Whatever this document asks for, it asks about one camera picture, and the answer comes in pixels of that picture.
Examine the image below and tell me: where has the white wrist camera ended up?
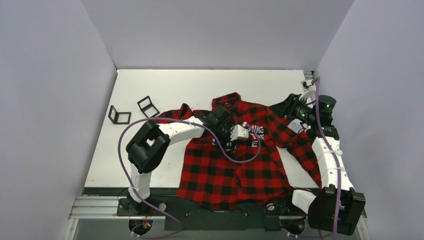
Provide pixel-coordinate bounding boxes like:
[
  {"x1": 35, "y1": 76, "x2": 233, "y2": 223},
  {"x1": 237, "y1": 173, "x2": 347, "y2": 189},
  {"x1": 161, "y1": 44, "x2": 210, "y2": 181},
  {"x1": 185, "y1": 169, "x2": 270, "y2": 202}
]
[
  {"x1": 299, "y1": 78, "x2": 317, "y2": 102},
  {"x1": 230, "y1": 124, "x2": 249, "y2": 141}
]

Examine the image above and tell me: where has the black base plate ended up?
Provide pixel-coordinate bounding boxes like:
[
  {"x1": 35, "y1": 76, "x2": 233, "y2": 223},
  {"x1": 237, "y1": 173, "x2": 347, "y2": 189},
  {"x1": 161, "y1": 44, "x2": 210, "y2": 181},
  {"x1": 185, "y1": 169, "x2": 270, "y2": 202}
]
[{"x1": 116, "y1": 188, "x2": 306, "y2": 231}]

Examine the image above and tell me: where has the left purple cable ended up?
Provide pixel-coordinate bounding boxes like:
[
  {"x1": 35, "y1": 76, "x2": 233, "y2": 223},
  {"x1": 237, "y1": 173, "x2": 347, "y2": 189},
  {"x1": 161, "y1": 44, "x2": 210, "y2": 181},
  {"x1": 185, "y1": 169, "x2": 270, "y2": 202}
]
[{"x1": 117, "y1": 117, "x2": 262, "y2": 239}]

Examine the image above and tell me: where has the black frame stand left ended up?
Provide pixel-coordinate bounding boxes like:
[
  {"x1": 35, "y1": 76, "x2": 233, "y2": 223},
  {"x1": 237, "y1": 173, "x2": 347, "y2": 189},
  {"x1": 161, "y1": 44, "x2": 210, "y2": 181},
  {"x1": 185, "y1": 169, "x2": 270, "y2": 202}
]
[{"x1": 107, "y1": 105, "x2": 132, "y2": 125}]

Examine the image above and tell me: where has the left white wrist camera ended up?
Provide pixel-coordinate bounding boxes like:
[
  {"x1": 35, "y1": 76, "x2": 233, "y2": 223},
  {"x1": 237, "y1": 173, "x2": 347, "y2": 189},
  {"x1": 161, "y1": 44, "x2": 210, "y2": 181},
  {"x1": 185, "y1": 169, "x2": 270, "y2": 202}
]
[{"x1": 230, "y1": 124, "x2": 249, "y2": 141}]

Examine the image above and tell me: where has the black frame stand right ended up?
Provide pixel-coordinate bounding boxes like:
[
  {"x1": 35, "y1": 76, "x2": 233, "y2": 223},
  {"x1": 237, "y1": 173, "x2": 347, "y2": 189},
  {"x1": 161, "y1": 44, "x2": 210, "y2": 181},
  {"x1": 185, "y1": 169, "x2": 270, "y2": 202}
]
[{"x1": 136, "y1": 95, "x2": 160, "y2": 118}]

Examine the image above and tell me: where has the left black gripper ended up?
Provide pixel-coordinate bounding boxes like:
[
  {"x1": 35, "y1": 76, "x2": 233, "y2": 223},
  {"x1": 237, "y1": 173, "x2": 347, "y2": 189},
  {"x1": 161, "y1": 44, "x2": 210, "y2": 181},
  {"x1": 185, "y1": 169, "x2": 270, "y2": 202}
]
[{"x1": 212, "y1": 122, "x2": 238, "y2": 155}]

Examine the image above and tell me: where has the black frame stand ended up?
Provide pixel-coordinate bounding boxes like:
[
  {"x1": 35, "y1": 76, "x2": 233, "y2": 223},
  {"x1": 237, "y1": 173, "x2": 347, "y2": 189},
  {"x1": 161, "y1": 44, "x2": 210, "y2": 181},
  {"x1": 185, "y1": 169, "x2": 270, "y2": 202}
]
[
  {"x1": 136, "y1": 95, "x2": 160, "y2": 118},
  {"x1": 107, "y1": 105, "x2": 132, "y2": 125}
]

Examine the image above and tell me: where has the aluminium front rail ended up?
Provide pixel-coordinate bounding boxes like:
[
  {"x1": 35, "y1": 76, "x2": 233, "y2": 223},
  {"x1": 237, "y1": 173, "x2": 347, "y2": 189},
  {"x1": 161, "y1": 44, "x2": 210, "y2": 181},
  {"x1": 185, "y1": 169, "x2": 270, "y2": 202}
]
[{"x1": 67, "y1": 195, "x2": 368, "y2": 220}]

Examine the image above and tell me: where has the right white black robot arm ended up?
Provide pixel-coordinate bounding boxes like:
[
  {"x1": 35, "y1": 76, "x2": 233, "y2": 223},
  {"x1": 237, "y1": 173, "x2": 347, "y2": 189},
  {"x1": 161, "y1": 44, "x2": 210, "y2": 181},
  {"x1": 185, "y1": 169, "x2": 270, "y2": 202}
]
[{"x1": 269, "y1": 93, "x2": 366, "y2": 236}]

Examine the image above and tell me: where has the red black plaid shirt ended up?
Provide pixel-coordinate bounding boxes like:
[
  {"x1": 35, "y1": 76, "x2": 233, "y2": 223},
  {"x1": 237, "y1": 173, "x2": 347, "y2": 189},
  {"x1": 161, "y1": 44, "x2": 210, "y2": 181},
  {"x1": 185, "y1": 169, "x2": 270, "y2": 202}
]
[{"x1": 177, "y1": 92, "x2": 322, "y2": 210}]

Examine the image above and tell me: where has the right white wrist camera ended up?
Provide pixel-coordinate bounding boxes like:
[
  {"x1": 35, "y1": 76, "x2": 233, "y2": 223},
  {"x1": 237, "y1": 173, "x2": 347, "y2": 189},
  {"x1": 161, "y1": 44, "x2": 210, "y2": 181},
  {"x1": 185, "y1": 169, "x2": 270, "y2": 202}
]
[{"x1": 299, "y1": 78, "x2": 317, "y2": 102}]

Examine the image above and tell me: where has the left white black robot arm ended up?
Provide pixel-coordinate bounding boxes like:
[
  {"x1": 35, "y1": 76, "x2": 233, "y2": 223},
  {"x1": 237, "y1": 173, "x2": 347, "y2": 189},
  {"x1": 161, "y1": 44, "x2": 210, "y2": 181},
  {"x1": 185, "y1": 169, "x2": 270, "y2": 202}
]
[{"x1": 125, "y1": 106, "x2": 249, "y2": 215}]

